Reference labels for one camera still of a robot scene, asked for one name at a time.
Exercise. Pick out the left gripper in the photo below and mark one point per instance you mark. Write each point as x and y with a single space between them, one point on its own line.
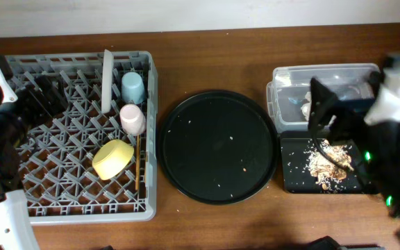
33 103

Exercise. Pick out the white napkin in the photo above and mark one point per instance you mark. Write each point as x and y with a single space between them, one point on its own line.
305 108

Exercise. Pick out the food scraps and rice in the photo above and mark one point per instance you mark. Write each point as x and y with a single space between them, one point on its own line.
327 175

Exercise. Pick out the grey round plate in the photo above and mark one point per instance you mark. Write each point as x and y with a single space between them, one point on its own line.
107 80

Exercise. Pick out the yellow plastic bowl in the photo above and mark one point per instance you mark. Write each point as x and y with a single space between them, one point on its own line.
112 158

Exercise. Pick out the blue plastic cup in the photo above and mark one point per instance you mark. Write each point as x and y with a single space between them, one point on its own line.
133 90

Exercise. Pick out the pink plastic cup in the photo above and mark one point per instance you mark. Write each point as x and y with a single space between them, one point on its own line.
132 119

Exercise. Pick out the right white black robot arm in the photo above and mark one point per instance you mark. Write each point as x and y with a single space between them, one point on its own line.
372 124

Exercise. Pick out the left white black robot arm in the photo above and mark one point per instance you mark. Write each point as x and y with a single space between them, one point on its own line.
16 231

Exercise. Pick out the clear plastic waste bin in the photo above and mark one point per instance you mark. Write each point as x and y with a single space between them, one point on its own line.
286 91

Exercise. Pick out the black rectangular waste tray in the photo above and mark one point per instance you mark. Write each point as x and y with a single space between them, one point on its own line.
295 146

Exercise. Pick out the grey plastic dishwasher rack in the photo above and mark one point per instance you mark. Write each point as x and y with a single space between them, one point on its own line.
60 184

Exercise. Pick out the round black serving tray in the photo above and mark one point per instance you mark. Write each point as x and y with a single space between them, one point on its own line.
218 147

